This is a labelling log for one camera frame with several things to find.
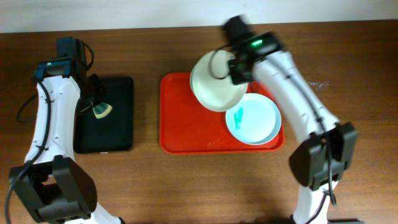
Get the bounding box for red plastic tray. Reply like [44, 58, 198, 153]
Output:
[159, 72, 285, 155]

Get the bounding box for light green plate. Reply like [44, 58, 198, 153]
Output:
[190, 66, 196, 94]

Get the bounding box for green yellow sponge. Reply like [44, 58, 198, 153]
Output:
[93, 103, 113, 119]

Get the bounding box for white plate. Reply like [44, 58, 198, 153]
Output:
[193, 50, 248, 112]

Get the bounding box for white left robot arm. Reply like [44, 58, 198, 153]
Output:
[7, 56, 123, 223]

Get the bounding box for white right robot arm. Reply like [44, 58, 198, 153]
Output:
[226, 31, 358, 223]

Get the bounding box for light blue plate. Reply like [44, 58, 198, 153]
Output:
[225, 93, 282, 146]

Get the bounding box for black water tray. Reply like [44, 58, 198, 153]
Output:
[73, 77, 134, 154]

